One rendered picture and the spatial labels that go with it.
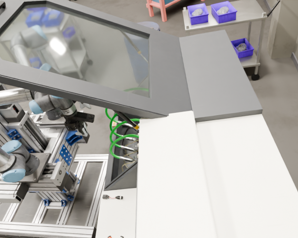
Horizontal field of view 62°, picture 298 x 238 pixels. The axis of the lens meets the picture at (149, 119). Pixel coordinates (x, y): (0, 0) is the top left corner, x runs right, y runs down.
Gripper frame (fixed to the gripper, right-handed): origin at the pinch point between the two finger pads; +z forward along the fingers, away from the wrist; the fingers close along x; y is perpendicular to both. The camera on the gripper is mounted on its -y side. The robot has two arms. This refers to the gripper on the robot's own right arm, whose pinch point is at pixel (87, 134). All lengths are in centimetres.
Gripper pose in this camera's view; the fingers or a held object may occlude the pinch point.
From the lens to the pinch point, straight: 150.3
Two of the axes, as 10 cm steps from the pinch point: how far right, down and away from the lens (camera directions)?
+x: 0.1, 7.2, -7.0
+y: -9.8, 1.3, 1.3
